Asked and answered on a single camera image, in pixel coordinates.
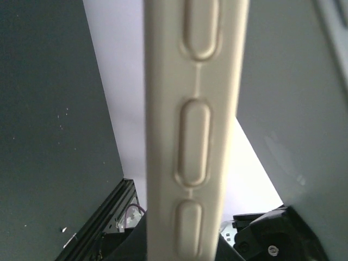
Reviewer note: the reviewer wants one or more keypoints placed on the phone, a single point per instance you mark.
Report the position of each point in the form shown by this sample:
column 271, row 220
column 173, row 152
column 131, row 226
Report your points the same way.
column 193, row 63

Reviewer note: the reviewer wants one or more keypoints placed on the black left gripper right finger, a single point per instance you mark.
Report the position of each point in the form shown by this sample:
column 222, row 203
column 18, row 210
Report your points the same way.
column 225, row 252

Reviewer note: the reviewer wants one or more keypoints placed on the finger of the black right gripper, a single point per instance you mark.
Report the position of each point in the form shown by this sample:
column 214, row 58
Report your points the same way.
column 279, row 234

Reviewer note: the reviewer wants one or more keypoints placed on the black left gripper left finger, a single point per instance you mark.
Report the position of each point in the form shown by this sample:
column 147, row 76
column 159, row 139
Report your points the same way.
column 134, row 247

